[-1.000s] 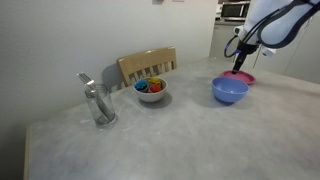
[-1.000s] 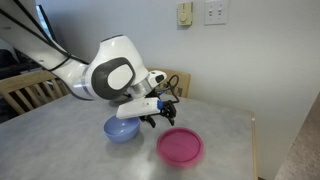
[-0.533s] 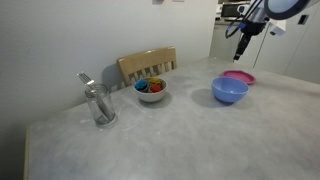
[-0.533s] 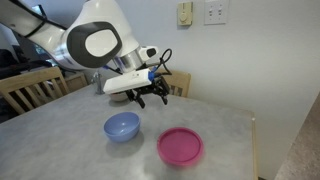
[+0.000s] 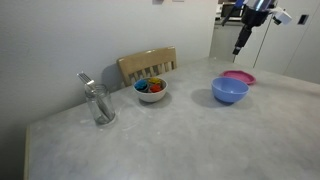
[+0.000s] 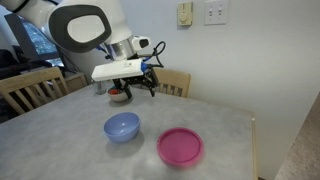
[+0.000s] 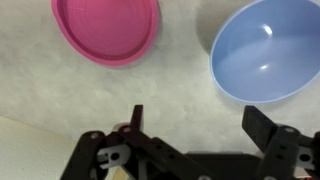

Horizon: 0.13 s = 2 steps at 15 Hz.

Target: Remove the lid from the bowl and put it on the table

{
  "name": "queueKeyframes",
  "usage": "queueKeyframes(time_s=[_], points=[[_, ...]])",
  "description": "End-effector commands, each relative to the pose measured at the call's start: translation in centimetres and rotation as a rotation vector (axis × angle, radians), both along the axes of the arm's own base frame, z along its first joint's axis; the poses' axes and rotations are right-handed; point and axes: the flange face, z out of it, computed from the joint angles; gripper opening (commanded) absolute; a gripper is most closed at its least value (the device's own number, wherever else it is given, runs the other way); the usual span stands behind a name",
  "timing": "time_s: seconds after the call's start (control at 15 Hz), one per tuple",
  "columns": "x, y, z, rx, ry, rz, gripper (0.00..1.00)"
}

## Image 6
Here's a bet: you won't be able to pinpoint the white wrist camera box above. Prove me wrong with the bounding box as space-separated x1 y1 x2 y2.
91 59 149 83

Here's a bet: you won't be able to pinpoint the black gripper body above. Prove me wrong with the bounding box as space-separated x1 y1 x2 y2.
112 68 155 89

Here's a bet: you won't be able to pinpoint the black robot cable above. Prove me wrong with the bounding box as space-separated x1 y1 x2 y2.
142 40 167 70

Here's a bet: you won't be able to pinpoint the black desk clutter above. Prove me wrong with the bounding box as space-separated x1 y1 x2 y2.
0 49 53 79

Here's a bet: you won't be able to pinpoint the pink round plastic lid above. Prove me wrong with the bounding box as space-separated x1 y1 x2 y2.
156 127 205 168

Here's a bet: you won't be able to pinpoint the light wooden slatted chair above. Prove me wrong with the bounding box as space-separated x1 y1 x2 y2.
151 68 192 99
0 66 71 116

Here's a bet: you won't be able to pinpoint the black flat screen monitor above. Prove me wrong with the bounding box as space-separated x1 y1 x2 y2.
4 13 68 69

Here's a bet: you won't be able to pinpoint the white light switch plate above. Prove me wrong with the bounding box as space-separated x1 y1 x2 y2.
203 0 229 26

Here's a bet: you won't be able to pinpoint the speckled grey countertop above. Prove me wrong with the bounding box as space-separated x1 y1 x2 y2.
274 93 320 180

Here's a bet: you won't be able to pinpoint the black monitor cables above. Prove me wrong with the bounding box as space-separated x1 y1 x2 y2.
61 49 81 73

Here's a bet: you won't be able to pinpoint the light wooden cabinet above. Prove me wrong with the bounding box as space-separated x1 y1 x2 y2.
54 71 88 94

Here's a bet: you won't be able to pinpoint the beige wall thermostat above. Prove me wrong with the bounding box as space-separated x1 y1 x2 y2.
177 1 194 27

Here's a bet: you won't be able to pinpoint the cream ceramic bowl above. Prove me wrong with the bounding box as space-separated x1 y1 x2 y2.
107 87 131 103

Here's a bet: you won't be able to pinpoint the light blue plastic bowl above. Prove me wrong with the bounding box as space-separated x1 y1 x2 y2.
103 111 141 144

